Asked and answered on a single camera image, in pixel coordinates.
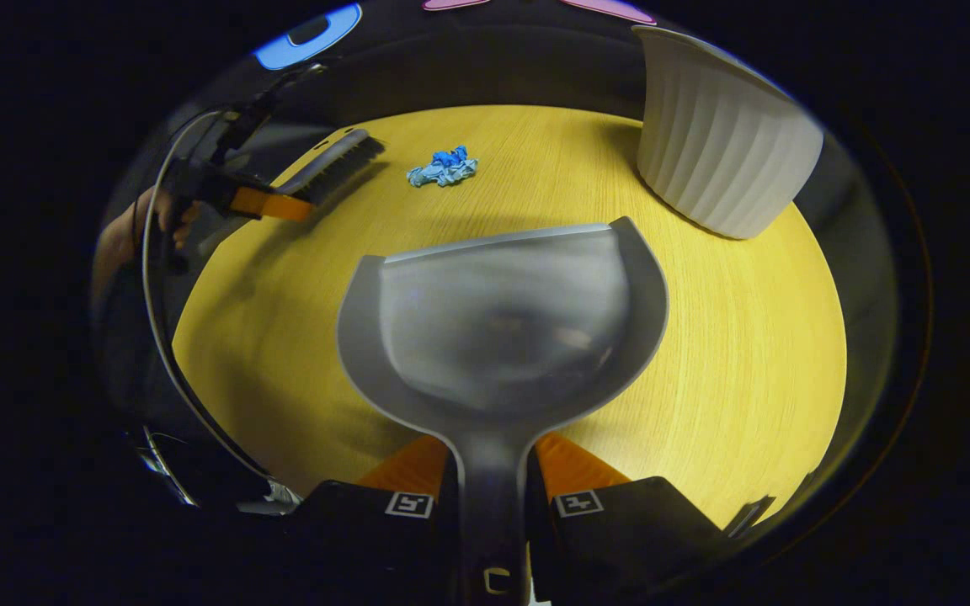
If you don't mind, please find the grey dustpan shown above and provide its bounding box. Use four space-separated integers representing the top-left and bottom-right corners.
336 215 669 606

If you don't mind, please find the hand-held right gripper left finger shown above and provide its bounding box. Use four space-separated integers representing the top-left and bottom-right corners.
283 433 462 606

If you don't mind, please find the blue paper trash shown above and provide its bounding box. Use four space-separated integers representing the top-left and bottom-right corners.
407 146 479 188

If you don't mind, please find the small grey broom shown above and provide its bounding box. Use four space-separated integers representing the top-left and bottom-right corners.
273 127 386 208

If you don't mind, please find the black backdrop cloth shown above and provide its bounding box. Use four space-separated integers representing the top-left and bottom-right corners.
93 0 903 506

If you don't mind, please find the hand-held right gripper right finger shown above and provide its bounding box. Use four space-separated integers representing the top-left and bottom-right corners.
525 432 734 606

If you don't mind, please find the white ribbed garbage bin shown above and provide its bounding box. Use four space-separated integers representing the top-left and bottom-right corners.
632 25 824 240

